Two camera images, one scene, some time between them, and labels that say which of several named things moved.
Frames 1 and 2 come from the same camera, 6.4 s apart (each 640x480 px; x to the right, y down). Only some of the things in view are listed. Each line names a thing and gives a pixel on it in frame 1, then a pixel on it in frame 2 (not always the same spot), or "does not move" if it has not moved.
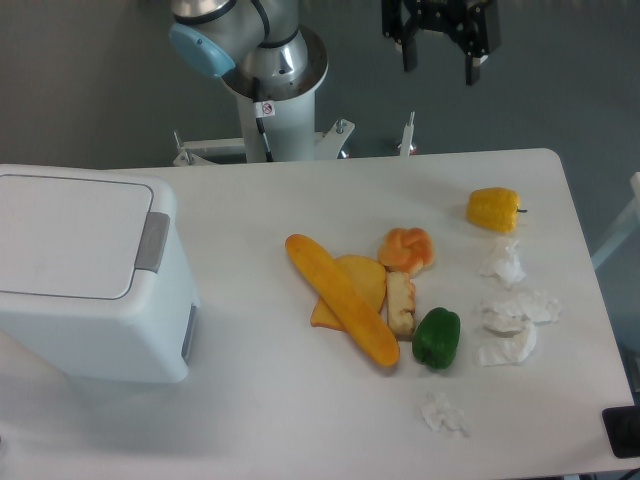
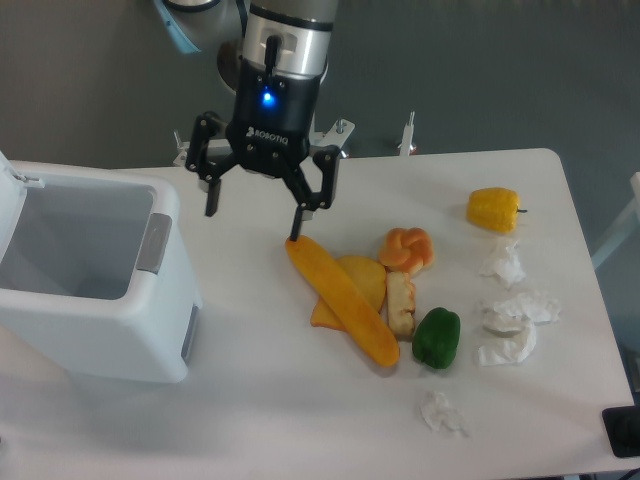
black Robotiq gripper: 478,23 to 268,134
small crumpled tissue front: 439,413 does not move
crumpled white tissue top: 507,264 does not move
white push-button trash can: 96,275 does not move
